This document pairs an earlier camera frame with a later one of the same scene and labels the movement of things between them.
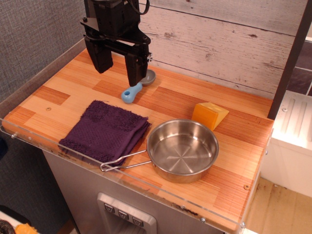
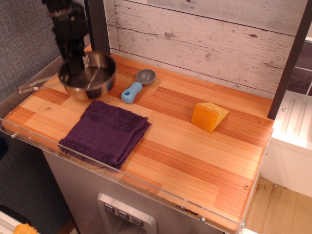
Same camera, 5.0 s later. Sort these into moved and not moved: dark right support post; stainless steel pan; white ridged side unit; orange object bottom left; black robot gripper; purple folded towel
Moved: stainless steel pan; black robot gripper
Not moved: white ridged side unit; dark right support post; purple folded towel; orange object bottom left
